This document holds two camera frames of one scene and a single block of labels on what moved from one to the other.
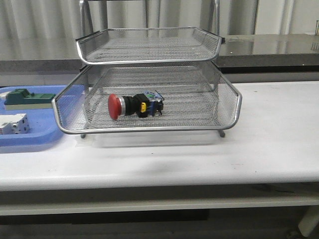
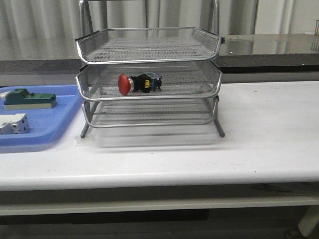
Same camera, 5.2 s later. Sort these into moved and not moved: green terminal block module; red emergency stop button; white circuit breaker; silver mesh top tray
Moved: red emergency stop button
Not moved: silver mesh top tray; green terminal block module; white circuit breaker
